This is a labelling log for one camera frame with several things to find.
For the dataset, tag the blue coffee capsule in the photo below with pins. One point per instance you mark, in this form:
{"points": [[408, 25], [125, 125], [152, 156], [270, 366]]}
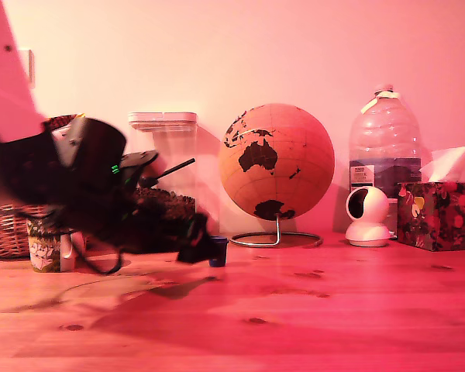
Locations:
{"points": [[219, 253]]}

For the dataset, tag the black coffee scoop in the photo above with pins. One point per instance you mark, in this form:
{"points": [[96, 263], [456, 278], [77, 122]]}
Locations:
{"points": [[178, 166]]}

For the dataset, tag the clear coffee bean jar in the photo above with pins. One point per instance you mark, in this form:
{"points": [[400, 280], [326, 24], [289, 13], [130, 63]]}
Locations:
{"points": [[166, 135]]}

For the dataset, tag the cork globe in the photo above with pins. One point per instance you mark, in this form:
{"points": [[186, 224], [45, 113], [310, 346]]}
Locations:
{"points": [[294, 155]]}

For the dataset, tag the floral print white mug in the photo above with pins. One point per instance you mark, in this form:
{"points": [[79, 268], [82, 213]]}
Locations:
{"points": [[42, 252]]}

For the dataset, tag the white printed snack bag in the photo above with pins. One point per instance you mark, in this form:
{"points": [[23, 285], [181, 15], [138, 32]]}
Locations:
{"points": [[60, 122]]}

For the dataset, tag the woven wicker basket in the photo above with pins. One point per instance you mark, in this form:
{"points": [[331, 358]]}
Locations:
{"points": [[4, 236]]}

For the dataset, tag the large clear water bottle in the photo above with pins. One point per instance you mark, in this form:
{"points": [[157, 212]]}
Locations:
{"points": [[383, 128]]}

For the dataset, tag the floral tissue box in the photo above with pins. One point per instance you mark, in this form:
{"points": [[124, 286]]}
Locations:
{"points": [[441, 217]]}

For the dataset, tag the white tissue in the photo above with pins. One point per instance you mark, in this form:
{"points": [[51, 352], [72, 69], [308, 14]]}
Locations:
{"points": [[449, 166]]}

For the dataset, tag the small white round camera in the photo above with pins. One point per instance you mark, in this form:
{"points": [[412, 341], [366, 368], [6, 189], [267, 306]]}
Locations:
{"points": [[372, 232]]}

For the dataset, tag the white wall switch plate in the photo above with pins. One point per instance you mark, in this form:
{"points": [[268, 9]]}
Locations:
{"points": [[31, 66]]}

